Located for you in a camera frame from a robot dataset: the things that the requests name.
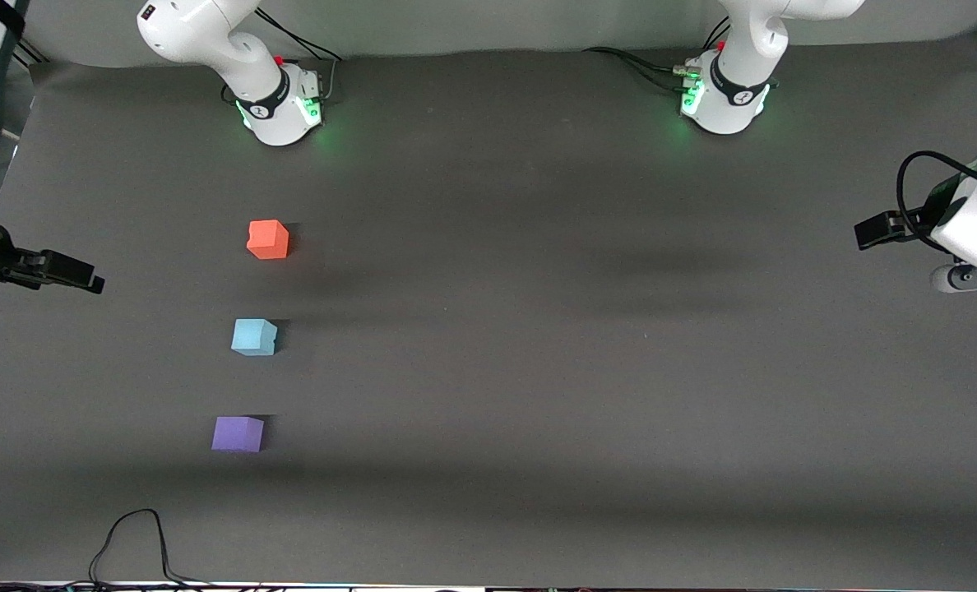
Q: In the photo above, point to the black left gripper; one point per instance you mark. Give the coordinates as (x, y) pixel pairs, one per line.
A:
(916, 222)

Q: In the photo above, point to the light blue foam block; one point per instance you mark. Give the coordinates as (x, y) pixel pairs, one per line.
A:
(253, 337)

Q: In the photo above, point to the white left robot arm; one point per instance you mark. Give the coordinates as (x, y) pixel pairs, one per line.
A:
(735, 107)

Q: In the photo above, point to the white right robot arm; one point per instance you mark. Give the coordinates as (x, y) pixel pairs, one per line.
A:
(279, 123)

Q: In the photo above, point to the orange foam block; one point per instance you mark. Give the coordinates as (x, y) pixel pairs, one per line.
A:
(267, 239)

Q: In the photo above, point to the purple foam block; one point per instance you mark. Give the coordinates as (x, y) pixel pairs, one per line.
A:
(238, 434)

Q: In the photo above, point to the dark grey table mat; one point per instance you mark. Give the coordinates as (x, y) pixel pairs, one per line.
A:
(620, 411)

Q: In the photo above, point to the aluminium frame rail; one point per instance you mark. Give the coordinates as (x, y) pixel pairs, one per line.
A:
(30, 51)

